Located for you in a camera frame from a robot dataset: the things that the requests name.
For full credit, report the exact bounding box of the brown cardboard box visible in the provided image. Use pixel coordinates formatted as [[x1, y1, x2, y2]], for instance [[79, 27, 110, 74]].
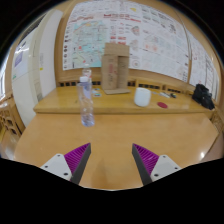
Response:
[[100, 42, 131, 96]]

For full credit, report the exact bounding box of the white marker pen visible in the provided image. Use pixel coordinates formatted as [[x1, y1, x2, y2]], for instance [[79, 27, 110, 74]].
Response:
[[158, 91, 171, 99]]

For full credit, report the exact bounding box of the narrow printed wall poster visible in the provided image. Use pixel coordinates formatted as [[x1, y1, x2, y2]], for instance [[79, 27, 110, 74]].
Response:
[[185, 30, 220, 99]]

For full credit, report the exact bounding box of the white cup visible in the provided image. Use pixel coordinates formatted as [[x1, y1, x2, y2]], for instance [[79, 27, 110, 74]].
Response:
[[133, 87, 152, 108]]

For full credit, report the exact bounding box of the clear bottle with red label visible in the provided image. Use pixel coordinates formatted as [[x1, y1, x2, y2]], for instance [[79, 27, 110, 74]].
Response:
[[81, 63, 93, 80]]

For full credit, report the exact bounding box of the black bag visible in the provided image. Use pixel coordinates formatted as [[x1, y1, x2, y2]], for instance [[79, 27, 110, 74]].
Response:
[[191, 83, 216, 111]]

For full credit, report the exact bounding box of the flat round red coaster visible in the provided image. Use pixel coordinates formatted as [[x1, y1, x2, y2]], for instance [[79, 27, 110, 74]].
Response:
[[156, 101, 169, 109]]

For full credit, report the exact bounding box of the large printed wall poster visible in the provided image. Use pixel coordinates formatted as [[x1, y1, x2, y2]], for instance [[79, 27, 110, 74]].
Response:
[[62, 0, 190, 83]]

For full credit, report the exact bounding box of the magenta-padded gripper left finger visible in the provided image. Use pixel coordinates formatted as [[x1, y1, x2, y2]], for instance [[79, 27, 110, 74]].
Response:
[[40, 142, 92, 185]]

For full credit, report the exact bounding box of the clear plastic water bottle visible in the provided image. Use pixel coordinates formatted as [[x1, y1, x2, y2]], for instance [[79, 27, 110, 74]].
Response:
[[76, 76, 96, 128]]

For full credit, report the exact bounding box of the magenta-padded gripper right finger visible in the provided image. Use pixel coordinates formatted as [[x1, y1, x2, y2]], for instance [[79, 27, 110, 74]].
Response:
[[131, 143, 182, 186]]

